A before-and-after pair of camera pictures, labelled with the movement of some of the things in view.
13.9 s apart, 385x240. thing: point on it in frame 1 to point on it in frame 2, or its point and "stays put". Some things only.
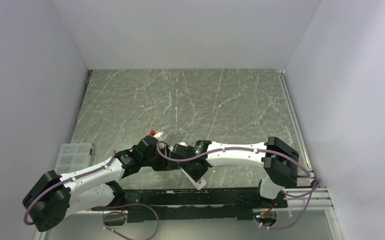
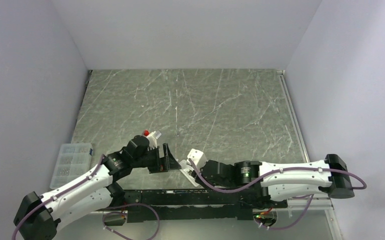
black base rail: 184,204 stays put
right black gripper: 195,176 to 201,173
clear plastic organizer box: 73,157 stays put
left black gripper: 166,164 stays put
